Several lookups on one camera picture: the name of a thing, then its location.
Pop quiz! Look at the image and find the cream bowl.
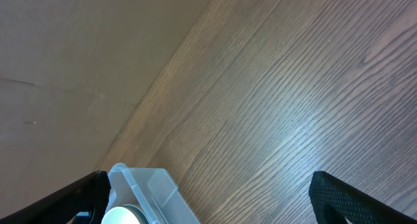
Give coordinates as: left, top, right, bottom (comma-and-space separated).
101, 206, 147, 224

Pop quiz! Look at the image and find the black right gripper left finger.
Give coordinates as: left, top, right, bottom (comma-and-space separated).
1, 171, 111, 224

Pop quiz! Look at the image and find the clear plastic storage bin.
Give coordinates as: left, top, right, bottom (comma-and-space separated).
106, 163, 199, 224

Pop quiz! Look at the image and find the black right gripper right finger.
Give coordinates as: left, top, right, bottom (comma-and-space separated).
309, 171, 416, 224

